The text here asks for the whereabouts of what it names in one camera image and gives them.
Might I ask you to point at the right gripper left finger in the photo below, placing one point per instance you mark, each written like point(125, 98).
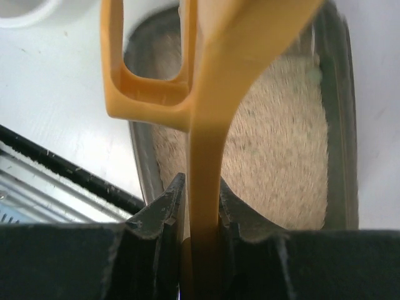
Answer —
point(135, 259)

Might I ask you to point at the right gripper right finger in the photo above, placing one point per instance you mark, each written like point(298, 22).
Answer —
point(264, 261)

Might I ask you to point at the yellow litter scoop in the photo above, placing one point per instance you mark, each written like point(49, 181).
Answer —
point(226, 45)

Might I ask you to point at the dark brown litter box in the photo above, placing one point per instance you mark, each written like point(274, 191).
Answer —
point(154, 51)

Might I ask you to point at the beige litter pellets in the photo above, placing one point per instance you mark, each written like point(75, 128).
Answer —
point(276, 152)

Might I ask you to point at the white plastic tub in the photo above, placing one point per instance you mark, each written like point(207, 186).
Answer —
point(20, 14)

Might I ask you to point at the aluminium mounting rail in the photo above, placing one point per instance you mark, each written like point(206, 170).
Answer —
point(38, 186)

